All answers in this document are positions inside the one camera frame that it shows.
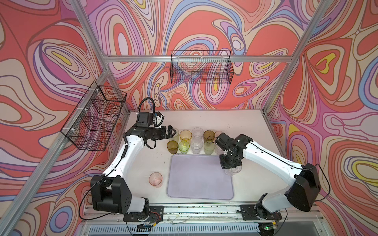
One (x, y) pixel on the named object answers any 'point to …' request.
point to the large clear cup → (233, 171)
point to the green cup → (183, 146)
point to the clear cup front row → (196, 146)
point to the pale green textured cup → (209, 148)
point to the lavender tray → (198, 176)
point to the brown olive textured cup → (208, 136)
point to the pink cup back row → (218, 133)
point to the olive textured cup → (173, 146)
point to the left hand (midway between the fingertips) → (171, 133)
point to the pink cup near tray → (155, 179)
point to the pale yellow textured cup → (176, 137)
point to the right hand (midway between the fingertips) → (228, 170)
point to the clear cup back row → (197, 135)
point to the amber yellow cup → (185, 135)
